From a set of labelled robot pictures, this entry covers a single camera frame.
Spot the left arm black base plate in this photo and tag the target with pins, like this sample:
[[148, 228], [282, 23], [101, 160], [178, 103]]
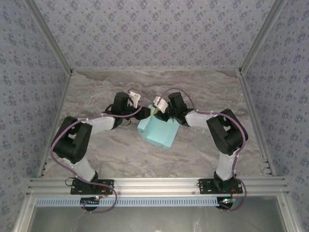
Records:
[[106, 187]]

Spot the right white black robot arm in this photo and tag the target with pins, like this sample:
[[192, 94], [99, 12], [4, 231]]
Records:
[[227, 135]]

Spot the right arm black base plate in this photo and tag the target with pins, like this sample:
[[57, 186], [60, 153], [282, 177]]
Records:
[[205, 188]]

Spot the aluminium table side rail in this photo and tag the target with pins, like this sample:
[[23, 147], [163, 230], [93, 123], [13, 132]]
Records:
[[56, 120], [249, 96]]

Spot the aluminium frame post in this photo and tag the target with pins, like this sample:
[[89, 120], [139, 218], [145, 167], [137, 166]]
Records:
[[51, 36], [261, 36]]

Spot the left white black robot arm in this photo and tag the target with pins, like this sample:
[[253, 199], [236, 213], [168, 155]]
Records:
[[72, 142]]

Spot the light blue paper box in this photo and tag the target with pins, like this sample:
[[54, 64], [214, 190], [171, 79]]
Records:
[[159, 133]]

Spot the aluminium mounting rail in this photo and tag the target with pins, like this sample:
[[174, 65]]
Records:
[[157, 186]]

